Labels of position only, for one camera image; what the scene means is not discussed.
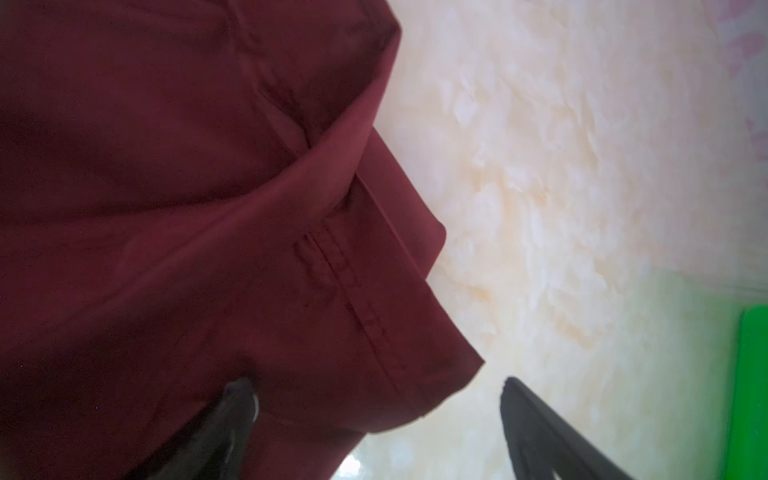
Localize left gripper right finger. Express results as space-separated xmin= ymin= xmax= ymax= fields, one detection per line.
xmin=500 ymin=377 xmax=630 ymax=480

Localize maroon long sleeve shirt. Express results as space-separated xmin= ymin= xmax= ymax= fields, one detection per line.
xmin=1 ymin=1 xmax=483 ymax=479

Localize green plastic basket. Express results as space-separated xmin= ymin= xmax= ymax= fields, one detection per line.
xmin=723 ymin=305 xmax=767 ymax=480

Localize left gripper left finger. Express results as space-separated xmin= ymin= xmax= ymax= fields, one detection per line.
xmin=126 ymin=378 xmax=259 ymax=480

